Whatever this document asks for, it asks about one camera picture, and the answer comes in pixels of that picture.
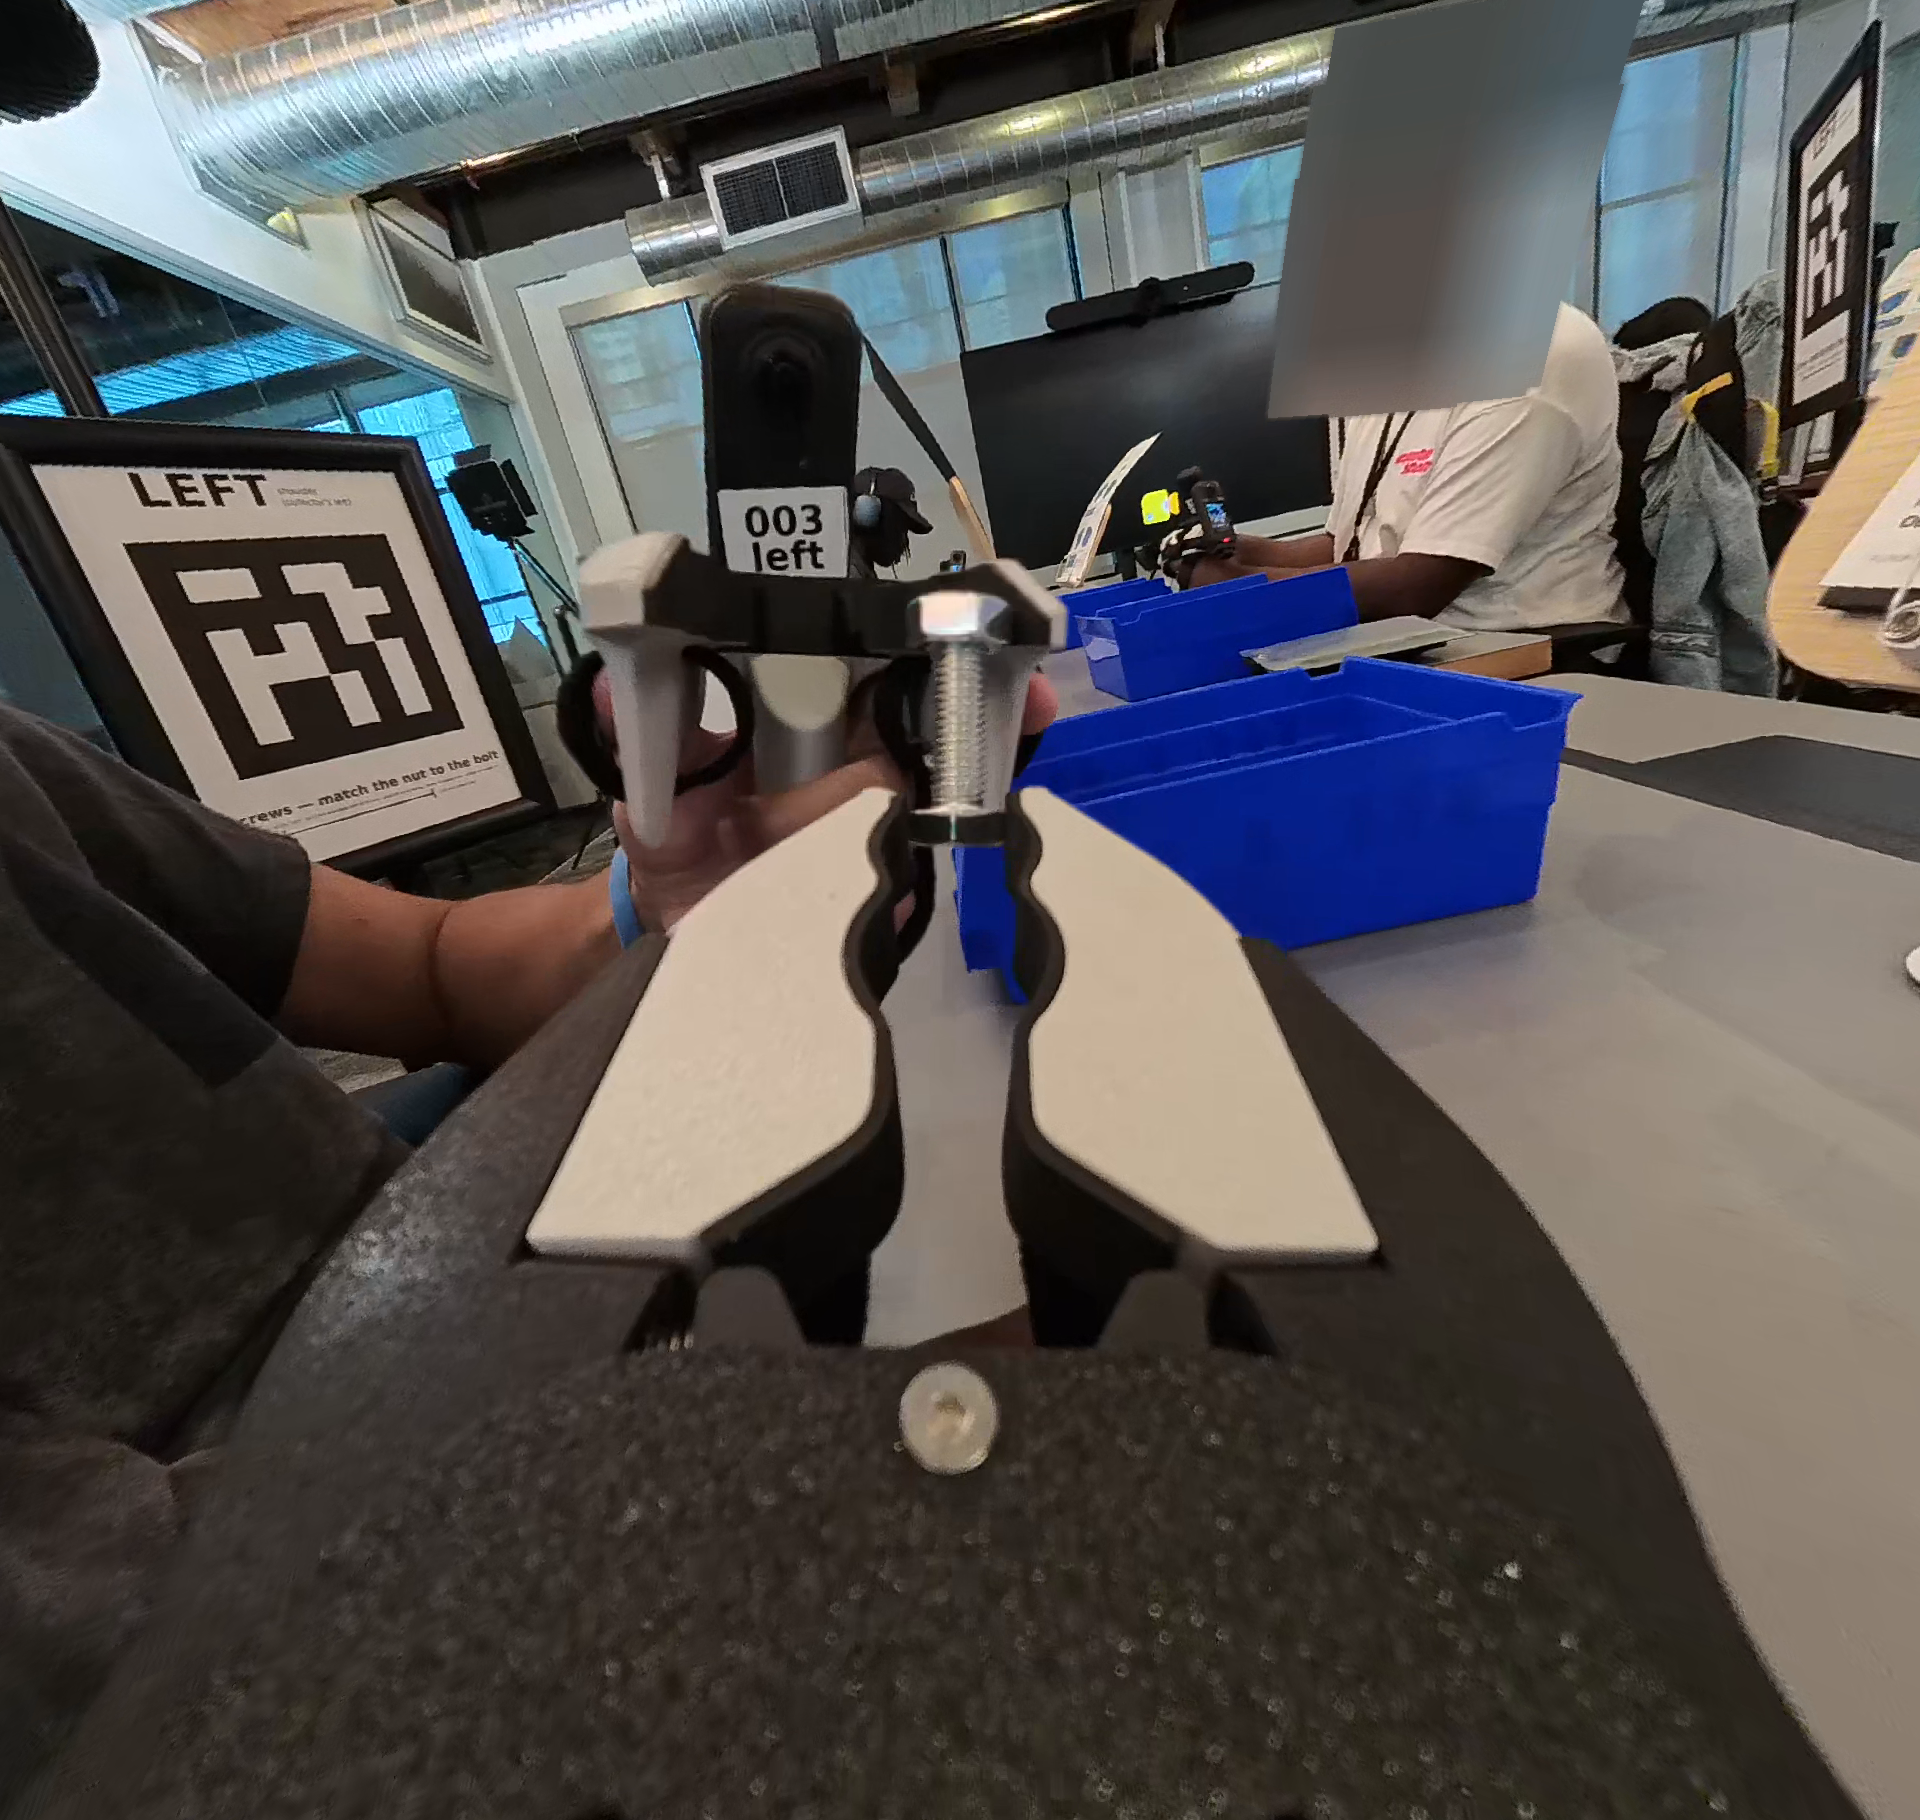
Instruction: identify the person's left forearm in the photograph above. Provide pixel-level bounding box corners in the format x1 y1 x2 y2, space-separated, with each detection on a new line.
273 866 633 1075

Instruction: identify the framed marker poster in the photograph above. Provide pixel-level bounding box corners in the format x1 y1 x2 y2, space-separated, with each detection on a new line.
0 417 561 880

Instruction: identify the black-and-white marker sign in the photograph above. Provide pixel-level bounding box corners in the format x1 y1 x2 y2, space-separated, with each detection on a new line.
1782 23 1885 422

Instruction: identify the black office chair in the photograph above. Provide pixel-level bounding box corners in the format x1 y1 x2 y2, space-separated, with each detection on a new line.
1609 295 1789 685

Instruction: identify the black video bar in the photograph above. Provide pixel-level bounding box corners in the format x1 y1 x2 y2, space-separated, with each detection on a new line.
1044 260 1258 337

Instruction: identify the black television screen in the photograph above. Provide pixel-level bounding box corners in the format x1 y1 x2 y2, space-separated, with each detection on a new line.
959 283 1340 571

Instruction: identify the wooden stand board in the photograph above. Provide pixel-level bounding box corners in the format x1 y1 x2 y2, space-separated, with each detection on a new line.
862 337 1001 566
1766 349 1920 724

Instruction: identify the person's left hand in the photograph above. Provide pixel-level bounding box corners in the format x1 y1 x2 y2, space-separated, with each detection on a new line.
591 651 1058 938

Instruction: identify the denim jacket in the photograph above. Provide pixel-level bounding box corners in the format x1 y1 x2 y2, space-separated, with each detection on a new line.
1639 407 1782 700

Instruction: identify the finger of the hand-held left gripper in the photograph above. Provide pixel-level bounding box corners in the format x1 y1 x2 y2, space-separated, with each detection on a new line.
883 562 1070 801
577 531 695 850

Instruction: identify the printed instruction sheet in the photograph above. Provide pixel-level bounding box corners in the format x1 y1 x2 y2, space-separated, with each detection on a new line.
1057 432 1166 586
1816 466 1920 610

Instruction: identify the thick silver bolt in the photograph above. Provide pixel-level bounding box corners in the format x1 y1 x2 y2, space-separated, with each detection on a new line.
905 642 1011 850

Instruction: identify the ceiling air vent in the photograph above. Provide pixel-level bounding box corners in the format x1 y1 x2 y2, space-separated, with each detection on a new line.
698 127 864 252

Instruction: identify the blue plastic bin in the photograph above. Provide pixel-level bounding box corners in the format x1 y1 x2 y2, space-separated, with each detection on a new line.
1057 566 1363 705
956 656 1583 1009

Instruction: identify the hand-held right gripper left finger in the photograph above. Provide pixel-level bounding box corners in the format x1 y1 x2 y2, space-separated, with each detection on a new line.
524 788 910 1346

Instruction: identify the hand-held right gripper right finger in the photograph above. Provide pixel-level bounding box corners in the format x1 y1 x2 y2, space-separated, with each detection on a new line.
998 788 1380 1346

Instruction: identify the grey desk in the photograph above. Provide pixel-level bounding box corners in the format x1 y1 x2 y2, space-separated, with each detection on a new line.
374 673 1920 1820

